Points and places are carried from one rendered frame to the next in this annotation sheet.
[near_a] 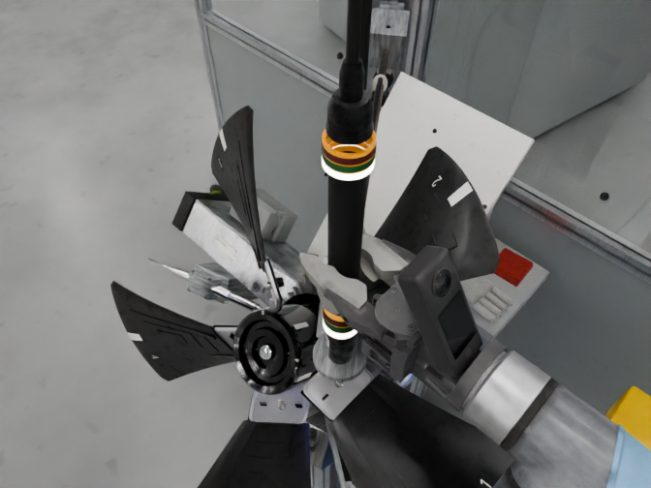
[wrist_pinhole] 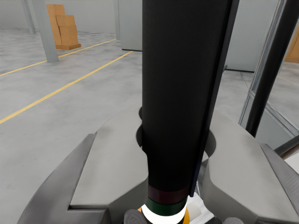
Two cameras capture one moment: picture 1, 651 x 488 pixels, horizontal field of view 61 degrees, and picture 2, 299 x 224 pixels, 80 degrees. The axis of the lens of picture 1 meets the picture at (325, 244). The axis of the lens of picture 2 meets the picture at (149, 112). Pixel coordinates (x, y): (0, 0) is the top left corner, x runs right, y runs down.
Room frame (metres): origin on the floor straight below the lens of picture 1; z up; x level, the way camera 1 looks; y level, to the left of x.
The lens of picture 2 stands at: (0.28, -0.07, 1.53)
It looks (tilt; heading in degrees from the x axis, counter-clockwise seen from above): 30 degrees down; 49
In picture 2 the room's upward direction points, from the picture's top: 1 degrees clockwise
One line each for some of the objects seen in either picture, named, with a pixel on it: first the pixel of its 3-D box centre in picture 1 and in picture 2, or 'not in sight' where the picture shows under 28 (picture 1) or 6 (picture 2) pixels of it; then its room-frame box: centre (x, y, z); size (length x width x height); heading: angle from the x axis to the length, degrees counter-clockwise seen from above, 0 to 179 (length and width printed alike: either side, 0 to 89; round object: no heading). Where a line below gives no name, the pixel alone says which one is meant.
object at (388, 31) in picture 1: (387, 37); not in sight; (0.96, -0.12, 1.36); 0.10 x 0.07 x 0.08; 171
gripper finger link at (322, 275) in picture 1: (329, 293); (124, 166); (0.32, 0.00, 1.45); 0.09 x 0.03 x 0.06; 56
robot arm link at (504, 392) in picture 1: (504, 391); not in sight; (0.21, -0.16, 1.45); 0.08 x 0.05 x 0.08; 136
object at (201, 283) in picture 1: (203, 284); not in sight; (0.59, 0.22, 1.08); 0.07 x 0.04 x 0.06; 56
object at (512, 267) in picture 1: (511, 265); not in sight; (0.79, -0.44, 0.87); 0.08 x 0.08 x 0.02; 49
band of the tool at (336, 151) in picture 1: (348, 151); not in sight; (0.34, -0.02, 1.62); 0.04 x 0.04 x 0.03
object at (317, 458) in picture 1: (324, 438); not in sight; (0.36, 0.00, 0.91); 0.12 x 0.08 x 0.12; 136
